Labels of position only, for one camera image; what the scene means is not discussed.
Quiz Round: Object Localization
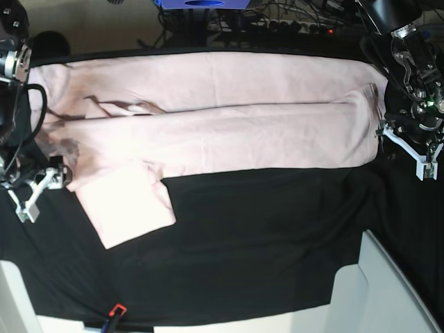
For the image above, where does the red black clamp bottom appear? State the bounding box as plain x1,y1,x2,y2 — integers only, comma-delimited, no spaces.
101,303,128,333

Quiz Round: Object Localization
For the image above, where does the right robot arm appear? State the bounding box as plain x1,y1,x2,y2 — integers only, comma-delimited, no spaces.
1,1,72,189

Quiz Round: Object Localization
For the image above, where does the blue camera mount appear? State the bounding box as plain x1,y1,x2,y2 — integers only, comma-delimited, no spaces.
154,0,250,10

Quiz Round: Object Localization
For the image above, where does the pink T-shirt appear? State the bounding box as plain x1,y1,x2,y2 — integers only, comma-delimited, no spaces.
29,52,387,249

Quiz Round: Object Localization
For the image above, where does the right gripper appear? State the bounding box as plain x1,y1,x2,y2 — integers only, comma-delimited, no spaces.
1,156,73,190

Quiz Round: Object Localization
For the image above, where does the black power strip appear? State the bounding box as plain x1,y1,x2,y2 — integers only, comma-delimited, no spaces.
208,18,334,35

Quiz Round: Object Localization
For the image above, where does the white camera bracket right arm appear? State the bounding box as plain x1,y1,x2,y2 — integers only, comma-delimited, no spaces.
7,168,56,223

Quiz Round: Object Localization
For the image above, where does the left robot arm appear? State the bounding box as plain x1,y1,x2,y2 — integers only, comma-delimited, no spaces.
357,1,443,145

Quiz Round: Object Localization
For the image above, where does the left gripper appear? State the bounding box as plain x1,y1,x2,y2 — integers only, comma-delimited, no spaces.
385,103,443,145

